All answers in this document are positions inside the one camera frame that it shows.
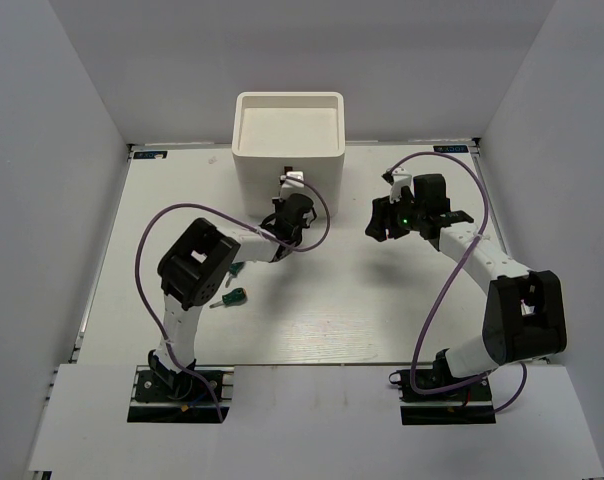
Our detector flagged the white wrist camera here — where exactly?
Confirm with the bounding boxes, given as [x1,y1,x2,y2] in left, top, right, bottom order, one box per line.
[382,167,412,204]
[278,170,305,200]

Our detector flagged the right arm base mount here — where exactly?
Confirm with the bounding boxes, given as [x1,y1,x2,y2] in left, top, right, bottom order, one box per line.
[388,369,496,426]

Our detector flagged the stubby green screwdriver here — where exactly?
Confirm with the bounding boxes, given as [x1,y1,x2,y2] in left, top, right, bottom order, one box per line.
[225,262,245,287]
[209,287,247,308]

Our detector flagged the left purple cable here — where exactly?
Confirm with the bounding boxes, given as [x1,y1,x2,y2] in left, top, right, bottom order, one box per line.
[134,179,332,421]

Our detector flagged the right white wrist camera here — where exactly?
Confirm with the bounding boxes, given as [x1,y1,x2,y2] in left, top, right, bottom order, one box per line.
[382,167,412,204]

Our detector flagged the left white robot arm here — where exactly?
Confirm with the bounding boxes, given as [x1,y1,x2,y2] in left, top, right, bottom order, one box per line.
[148,193,317,399]

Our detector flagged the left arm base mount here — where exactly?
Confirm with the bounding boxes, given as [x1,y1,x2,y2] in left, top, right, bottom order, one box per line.
[127,366,234,424]

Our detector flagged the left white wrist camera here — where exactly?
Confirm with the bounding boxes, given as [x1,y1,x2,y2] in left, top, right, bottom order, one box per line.
[278,170,305,200]

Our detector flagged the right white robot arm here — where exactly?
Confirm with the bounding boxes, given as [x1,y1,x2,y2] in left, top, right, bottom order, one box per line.
[374,168,567,399]

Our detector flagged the white drawer cabinet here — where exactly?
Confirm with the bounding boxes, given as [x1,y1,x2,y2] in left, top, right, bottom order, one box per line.
[231,92,346,217]

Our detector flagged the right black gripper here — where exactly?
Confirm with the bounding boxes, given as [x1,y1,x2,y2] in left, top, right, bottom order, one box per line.
[365,189,426,242]

